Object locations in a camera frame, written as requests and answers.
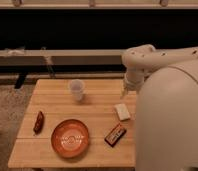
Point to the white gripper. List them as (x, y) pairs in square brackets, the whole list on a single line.
[(132, 81)]

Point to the dark red brown eraser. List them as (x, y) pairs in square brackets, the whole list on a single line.
[(39, 123)]

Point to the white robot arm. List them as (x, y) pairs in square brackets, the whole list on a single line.
[(166, 123)]

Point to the white sponge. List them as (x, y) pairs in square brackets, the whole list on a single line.
[(122, 112)]

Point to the orange black eraser box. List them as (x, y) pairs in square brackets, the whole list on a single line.
[(115, 135)]

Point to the clear plastic cup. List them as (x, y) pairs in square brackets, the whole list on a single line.
[(76, 87)]

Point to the wooden table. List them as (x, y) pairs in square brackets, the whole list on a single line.
[(52, 97)]

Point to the orange bowl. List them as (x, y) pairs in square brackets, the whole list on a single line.
[(70, 138)]

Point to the grey horizontal rail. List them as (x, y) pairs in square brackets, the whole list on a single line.
[(59, 57)]

